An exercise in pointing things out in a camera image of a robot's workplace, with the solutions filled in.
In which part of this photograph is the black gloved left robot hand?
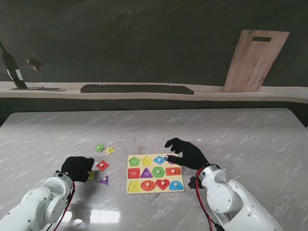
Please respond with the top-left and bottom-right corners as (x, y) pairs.
(60, 155), (95, 184)

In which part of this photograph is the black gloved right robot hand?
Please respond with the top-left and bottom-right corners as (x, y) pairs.
(164, 137), (209, 170)

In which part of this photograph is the orange rectangle puzzle piece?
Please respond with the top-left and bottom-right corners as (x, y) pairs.
(165, 167), (181, 177)

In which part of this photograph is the blue diamond puzzle piece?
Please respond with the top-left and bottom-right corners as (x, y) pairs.
(153, 155), (168, 166)

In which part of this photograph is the blue semicircle puzzle piece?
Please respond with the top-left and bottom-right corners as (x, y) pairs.
(169, 180), (185, 191)

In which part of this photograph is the green hexagon puzzle piece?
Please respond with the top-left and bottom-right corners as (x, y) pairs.
(152, 166), (166, 178)

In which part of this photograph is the red heart puzzle piece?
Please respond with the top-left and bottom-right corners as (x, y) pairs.
(155, 179), (170, 191)

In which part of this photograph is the orange oval puzzle piece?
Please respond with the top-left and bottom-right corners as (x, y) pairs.
(141, 180), (156, 192)

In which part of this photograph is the red square puzzle piece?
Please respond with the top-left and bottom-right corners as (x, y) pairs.
(96, 160), (110, 172)

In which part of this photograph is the yellow wooden puzzle board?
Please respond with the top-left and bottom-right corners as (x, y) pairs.
(127, 154), (186, 195)

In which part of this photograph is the flat wooden coaster board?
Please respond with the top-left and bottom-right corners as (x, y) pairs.
(9, 87), (67, 93)

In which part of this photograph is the wooden cutting board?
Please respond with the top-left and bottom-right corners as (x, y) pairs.
(221, 29), (290, 93)

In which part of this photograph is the light wooden shelf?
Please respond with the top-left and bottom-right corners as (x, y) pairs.
(0, 81), (308, 104)

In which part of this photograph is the black long tray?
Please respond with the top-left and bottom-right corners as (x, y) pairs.
(80, 83), (195, 95)

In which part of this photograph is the red wine glass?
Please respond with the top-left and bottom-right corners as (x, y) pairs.
(26, 58), (44, 73)

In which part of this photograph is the dark wine bottle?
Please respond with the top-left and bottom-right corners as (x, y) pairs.
(0, 40), (28, 90)

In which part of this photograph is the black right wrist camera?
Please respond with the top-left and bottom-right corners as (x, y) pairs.
(188, 176), (200, 190)

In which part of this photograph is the red left arm cable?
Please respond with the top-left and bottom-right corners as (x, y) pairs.
(51, 180), (76, 231)

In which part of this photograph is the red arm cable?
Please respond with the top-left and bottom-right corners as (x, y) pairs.
(51, 180), (76, 231)
(195, 168), (216, 231)

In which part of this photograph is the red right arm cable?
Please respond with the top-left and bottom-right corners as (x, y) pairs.
(195, 168), (216, 231)

